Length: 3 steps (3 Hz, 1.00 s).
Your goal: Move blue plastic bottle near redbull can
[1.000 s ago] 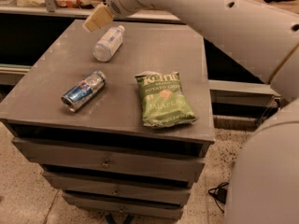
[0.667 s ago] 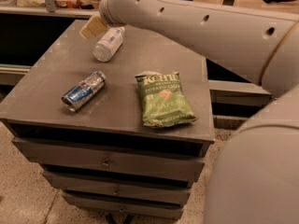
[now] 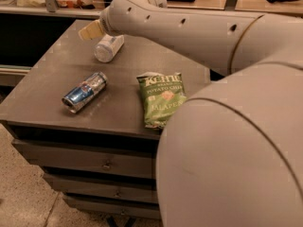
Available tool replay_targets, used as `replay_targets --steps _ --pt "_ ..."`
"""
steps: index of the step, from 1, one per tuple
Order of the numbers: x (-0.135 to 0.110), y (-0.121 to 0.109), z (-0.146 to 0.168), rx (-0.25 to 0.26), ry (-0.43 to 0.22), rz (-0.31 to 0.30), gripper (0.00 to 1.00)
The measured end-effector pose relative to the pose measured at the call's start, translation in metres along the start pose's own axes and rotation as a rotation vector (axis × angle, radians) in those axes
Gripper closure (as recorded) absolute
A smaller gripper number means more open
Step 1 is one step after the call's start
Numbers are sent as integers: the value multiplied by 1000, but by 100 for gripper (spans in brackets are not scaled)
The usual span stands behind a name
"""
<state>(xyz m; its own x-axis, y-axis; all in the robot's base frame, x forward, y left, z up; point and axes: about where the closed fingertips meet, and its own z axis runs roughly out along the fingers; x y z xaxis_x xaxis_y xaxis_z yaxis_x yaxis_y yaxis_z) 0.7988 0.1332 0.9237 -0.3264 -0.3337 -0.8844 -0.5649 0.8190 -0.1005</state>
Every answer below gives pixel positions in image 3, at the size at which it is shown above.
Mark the green jalapeno chips bag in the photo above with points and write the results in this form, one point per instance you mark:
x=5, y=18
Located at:
x=162, y=95

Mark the middle cabinet drawer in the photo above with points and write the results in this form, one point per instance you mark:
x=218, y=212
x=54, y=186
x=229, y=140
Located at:
x=102, y=188

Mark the blue silver redbull can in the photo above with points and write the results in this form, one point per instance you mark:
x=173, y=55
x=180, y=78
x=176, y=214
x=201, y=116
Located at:
x=81, y=95

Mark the top cabinet drawer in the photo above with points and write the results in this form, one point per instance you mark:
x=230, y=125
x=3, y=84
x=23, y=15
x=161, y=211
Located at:
x=101, y=160

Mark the grey drawer cabinet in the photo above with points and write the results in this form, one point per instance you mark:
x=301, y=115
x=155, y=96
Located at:
x=114, y=118

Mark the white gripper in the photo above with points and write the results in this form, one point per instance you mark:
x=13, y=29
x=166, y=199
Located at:
x=105, y=25

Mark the bottom cabinet drawer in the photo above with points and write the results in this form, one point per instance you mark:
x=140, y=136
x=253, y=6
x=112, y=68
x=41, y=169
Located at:
x=104, y=205

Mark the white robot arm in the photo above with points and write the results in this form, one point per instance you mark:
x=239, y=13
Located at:
x=232, y=154

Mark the clear blue plastic water bottle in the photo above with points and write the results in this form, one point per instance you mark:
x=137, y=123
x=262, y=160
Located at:
x=107, y=47

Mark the cabinet drawer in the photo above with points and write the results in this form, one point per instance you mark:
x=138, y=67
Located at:
x=101, y=160
x=104, y=205
x=102, y=188

